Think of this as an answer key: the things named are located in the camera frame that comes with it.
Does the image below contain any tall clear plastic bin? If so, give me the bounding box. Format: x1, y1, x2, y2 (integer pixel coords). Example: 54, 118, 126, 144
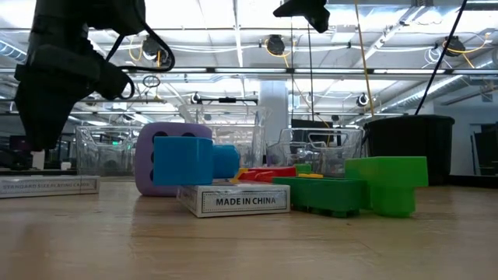
178, 103, 269, 184

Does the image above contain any white pillar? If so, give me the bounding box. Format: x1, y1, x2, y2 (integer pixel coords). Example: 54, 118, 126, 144
258, 79, 289, 145

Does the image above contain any shallow clear plastic bin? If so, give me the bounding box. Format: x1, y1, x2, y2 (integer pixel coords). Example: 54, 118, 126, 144
75, 124, 143, 178
266, 127, 365, 178

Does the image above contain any bright green T-shaped block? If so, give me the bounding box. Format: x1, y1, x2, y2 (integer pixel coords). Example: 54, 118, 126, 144
344, 156, 429, 219

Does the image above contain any white playing card deck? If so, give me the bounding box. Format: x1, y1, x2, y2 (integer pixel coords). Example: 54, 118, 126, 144
177, 182, 292, 219
31, 150, 46, 170
0, 174, 101, 200

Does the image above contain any long dark green brick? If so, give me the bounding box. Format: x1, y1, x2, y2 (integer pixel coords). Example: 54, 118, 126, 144
272, 177, 369, 219

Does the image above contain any red brick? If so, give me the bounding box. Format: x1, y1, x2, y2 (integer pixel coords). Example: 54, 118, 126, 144
237, 166, 298, 184

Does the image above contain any black bucket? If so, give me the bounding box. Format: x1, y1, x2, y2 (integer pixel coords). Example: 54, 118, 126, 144
363, 114, 455, 187

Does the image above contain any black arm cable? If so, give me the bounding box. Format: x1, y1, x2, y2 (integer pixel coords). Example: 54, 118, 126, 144
414, 0, 468, 116
104, 23, 176, 100

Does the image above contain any large light blue peg block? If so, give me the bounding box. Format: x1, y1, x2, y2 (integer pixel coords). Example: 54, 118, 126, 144
152, 135, 241, 187

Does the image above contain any purple foam die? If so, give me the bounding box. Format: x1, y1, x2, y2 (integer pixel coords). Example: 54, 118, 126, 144
135, 121, 213, 198

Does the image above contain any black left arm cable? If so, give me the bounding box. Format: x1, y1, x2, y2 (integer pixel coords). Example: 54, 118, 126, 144
104, 23, 176, 100

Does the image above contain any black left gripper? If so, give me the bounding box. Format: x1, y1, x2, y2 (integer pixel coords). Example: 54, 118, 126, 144
14, 33, 133, 152

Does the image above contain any yellow cable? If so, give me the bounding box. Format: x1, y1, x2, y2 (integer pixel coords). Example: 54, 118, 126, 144
352, 0, 375, 117

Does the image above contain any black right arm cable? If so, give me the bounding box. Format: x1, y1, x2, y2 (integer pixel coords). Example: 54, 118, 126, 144
414, 0, 468, 116

